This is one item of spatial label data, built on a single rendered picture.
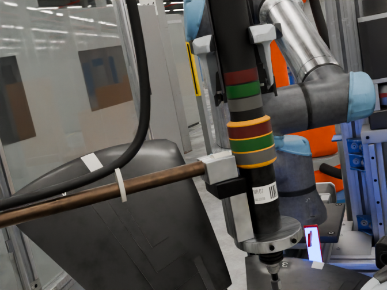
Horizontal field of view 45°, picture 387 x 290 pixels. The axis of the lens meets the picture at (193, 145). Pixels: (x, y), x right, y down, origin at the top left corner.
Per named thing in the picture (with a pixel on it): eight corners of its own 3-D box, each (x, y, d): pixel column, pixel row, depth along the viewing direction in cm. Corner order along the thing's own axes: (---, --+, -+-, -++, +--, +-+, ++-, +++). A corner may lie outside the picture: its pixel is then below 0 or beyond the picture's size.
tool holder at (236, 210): (231, 267, 44) (212, 167, 42) (207, 242, 50) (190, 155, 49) (316, 240, 46) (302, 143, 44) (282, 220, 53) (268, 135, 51)
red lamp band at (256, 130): (238, 141, 44) (236, 128, 44) (222, 136, 48) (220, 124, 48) (280, 130, 45) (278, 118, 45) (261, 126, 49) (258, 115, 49)
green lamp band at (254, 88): (234, 99, 44) (232, 86, 43) (222, 98, 47) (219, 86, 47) (266, 92, 45) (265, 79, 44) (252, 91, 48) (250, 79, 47)
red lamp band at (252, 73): (232, 86, 43) (230, 72, 43) (219, 85, 47) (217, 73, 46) (264, 78, 44) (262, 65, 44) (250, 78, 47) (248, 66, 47)
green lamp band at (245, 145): (241, 155, 44) (238, 142, 44) (224, 148, 48) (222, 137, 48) (282, 144, 45) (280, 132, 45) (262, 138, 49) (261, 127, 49)
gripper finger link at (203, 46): (220, 99, 43) (239, 87, 52) (208, 34, 42) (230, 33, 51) (188, 104, 44) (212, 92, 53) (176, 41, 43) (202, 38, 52)
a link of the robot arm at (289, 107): (312, 146, 71) (302, 73, 69) (239, 160, 71) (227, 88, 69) (299, 137, 79) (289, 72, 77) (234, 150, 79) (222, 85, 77)
